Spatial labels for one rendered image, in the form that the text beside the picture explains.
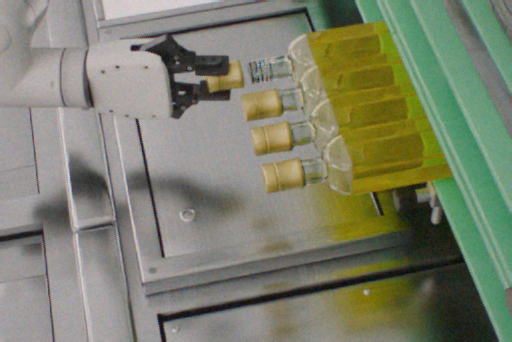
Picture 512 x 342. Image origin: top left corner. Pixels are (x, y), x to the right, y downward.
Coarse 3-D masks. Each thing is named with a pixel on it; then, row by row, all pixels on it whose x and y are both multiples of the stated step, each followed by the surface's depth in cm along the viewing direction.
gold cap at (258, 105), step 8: (272, 88) 129; (248, 96) 128; (256, 96) 128; (264, 96) 128; (272, 96) 128; (248, 104) 128; (256, 104) 128; (264, 104) 128; (272, 104) 128; (280, 104) 128; (248, 112) 128; (256, 112) 128; (264, 112) 128; (272, 112) 129; (280, 112) 129; (248, 120) 129
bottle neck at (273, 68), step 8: (280, 56) 133; (248, 64) 133; (256, 64) 132; (264, 64) 132; (272, 64) 132; (280, 64) 132; (288, 64) 132; (248, 72) 134; (256, 72) 132; (264, 72) 132; (272, 72) 132; (280, 72) 133; (288, 72) 133; (256, 80) 133; (264, 80) 133; (272, 80) 133
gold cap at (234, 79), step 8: (232, 64) 132; (240, 64) 132; (232, 72) 132; (240, 72) 132; (208, 80) 131; (216, 80) 131; (224, 80) 132; (232, 80) 132; (240, 80) 132; (208, 88) 133; (216, 88) 132; (224, 88) 132; (232, 88) 133
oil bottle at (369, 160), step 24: (336, 144) 122; (360, 144) 121; (384, 144) 121; (408, 144) 121; (432, 144) 121; (336, 168) 120; (360, 168) 120; (384, 168) 121; (408, 168) 122; (432, 168) 122; (360, 192) 123
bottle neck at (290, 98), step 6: (282, 90) 129; (288, 90) 129; (294, 90) 129; (282, 96) 129; (288, 96) 129; (294, 96) 129; (282, 102) 128; (288, 102) 129; (294, 102) 129; (300, 102) 129; (282, 108) 129; (288, 108) 129; (294, 108) 129; (300, 108) 129
